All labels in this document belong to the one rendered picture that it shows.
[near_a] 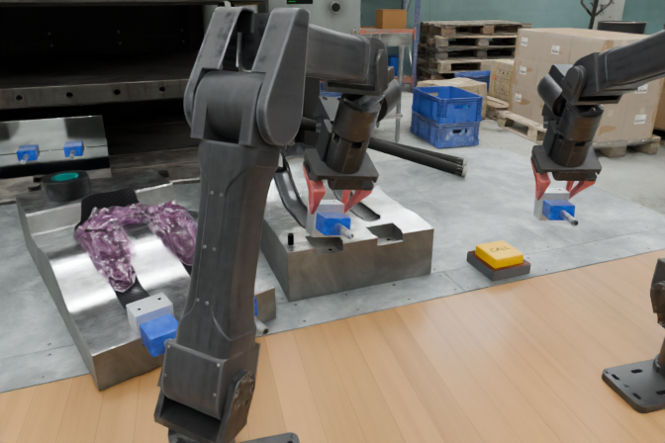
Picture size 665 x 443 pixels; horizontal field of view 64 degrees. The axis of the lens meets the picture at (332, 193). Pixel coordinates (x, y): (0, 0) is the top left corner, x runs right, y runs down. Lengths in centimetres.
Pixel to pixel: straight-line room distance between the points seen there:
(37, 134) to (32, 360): 83
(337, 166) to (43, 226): 55
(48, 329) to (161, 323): 23
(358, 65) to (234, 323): 33
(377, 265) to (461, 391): 27
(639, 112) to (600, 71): 400
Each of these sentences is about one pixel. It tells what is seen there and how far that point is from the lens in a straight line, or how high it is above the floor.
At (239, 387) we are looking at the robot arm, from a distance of 53.
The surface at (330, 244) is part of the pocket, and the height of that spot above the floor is 87.
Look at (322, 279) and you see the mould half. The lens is 87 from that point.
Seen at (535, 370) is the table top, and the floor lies 80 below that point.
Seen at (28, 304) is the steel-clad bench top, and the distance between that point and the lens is 99.
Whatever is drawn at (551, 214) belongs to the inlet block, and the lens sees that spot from 101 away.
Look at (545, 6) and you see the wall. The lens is 859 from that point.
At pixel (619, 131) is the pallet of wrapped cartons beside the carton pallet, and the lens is 480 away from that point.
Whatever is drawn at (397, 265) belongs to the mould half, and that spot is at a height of 83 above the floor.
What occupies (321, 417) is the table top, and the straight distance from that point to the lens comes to 68.
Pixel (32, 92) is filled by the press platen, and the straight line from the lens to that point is 156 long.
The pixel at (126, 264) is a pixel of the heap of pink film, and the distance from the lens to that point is 86.
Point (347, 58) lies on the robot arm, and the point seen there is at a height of 119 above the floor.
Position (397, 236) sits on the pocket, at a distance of 92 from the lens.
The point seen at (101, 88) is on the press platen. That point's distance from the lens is 154.
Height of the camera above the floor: 127
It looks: 21 degrees down
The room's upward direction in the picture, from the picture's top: straight up
